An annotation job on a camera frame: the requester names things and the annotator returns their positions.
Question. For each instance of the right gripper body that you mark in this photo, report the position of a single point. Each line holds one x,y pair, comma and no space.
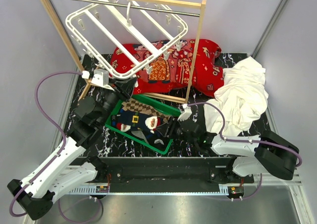
176,131

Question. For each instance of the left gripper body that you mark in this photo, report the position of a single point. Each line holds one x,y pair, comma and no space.
111,98

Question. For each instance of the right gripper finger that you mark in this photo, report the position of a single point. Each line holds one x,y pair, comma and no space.
170,121
163,129

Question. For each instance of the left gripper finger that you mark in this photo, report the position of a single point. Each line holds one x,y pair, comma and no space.
125,91
128,81

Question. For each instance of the navy santa christmas sock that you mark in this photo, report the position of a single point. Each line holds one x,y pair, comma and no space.
133,121

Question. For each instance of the white plastic clip hanger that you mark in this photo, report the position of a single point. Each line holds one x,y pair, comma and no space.
122,15

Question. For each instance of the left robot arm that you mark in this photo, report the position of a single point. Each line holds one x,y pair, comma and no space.
37,192

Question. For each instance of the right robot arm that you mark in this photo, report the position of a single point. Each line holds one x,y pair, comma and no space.
256,154

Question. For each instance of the green plastic basket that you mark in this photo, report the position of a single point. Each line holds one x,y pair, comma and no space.
161,107

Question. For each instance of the black grey sports sock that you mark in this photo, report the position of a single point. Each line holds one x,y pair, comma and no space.
155,139

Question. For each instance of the beige argyle sock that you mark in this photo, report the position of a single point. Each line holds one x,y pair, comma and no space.
136,106

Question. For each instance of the black blue sports sock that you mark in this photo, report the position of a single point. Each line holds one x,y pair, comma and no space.
114,119

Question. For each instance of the red printed pillow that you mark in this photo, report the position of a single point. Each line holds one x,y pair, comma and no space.
174,72

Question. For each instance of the black base crossbar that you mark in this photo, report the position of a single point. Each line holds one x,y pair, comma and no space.
125,169

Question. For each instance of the white crumpled cloth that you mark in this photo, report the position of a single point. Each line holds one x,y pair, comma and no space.
242,99

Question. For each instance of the metal hanging rod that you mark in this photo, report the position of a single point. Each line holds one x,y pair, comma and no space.
141,8

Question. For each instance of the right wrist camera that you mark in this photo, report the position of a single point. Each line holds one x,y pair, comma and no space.
186,112

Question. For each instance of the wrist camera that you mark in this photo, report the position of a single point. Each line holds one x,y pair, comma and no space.
186,112
99,77

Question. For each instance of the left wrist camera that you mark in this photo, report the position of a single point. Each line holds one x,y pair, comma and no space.
99,77

